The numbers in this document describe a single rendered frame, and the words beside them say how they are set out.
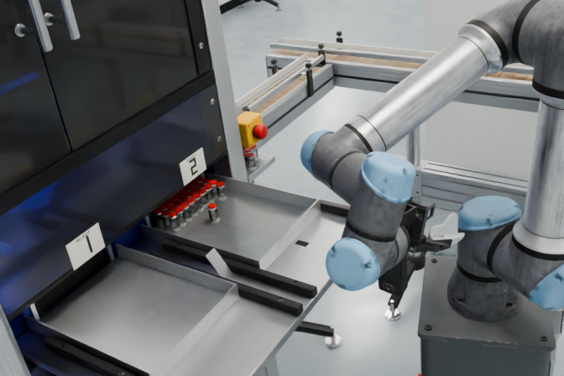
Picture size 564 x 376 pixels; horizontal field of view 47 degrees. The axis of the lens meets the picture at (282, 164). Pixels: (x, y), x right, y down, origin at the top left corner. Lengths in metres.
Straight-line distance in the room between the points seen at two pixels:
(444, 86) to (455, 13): 1.69
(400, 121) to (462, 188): 1.33
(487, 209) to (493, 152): 1.62
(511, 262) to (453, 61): 0.39
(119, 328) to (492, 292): 0.74
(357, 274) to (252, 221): 0.67
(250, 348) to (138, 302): 0.28
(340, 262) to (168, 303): 0.54
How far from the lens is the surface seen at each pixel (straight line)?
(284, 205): 1.61
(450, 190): 2.38
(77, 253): 1.35
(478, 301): 1.39
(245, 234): 1.52
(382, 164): 0.90
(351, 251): 0.92
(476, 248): 1.31
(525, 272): 1.24
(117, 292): 1.45
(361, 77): 2.28
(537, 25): 1.08
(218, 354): 1.25
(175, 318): 1.34
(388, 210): 0.91
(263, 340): 1.26
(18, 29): 1.20
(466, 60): 1.09
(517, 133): 2.87
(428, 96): 1.06
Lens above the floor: 1.75
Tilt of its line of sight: 29 degrees down
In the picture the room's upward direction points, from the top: 7 degrees counter-clockwise
